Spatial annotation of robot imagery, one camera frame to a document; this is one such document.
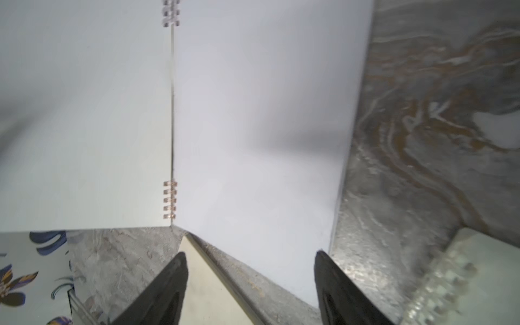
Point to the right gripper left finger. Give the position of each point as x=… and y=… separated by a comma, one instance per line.
x=161, y=302

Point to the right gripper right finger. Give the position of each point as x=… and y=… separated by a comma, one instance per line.
x=340, y=300

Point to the cream spiral notebook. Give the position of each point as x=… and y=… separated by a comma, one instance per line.
x=231, y=120

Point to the cream notebook back right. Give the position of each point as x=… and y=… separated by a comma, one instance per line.
x=211, y=297

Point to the pale green spiral notebook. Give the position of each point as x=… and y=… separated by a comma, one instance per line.
x=474, y=281

